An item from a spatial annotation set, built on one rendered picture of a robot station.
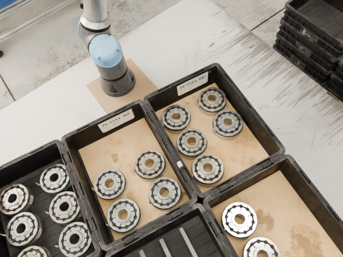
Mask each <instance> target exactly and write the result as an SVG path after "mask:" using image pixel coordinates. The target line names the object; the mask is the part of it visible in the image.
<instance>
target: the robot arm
mask: <svg viewBox="0 0 343 257"><path fill-rule="evenodd" d="M83 8H84V13H83V14H82V15H81V18H80V21H79V23H78V32H79V36H80V38H81V39H82V41H83V42H84V44H85V46H86V48H87V50H88V52H89V53H90V55H91V58H92V59H93V61H94V63H95V65H96V67H97V69H98V71H99V73H100V75H101V88H102V90H103V91H104V92H105V93H106V94H107V95H109V96H112V97H121V96H124V95H126V94H128V93H130V92H131V91H132V90H133V88H134V86H135V83H136V79H135V75H134V73H133V71H132V70H131V69H130V68H129V67H128V66H127V64H126V61H125V58H124V55H123V50H122V47H121V45H120V43H119V41H118V40H117V39H116V38H115V37H113V36H112V34H111V19H110V17H109V16H108V15H107V0H83Z"/></svg>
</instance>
